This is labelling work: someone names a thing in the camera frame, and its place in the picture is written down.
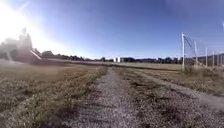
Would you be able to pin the dry grass field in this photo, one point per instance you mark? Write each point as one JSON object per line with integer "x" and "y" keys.
{"x": 36, "y": 90}

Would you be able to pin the distant low buildings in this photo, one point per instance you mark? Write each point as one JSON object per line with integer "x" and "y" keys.
{"x": 133, "y": 60}

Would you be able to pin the row of pale fence posts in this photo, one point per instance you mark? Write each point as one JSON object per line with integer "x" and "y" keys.
{"x": 183, "y": 53}

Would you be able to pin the dry grass verge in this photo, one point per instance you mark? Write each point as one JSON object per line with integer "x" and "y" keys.
{"x": 186, "y": 76}

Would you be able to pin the grey gravel path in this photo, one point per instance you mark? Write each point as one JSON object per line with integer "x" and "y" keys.
{"x": 110, "y": 103}

